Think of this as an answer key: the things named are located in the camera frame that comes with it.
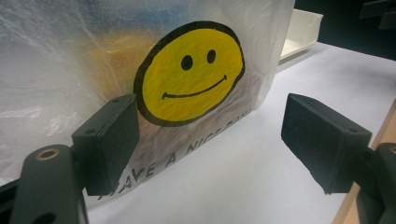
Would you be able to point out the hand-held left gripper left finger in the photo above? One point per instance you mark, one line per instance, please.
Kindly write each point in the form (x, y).
(107, 143)

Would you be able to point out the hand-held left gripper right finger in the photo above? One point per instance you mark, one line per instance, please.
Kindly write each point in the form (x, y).
(323, 146)

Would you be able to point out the yellow juice carton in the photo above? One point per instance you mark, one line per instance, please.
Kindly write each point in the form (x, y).
(115, 62)

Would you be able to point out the clear smiley-face plastic bag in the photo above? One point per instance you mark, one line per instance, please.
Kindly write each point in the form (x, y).
(193, 74)

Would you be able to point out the white plastic bin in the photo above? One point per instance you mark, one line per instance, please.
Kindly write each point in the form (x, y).
(300, 31)

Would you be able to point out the blue snack pouch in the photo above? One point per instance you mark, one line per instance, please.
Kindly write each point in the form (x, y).
(140, 14)

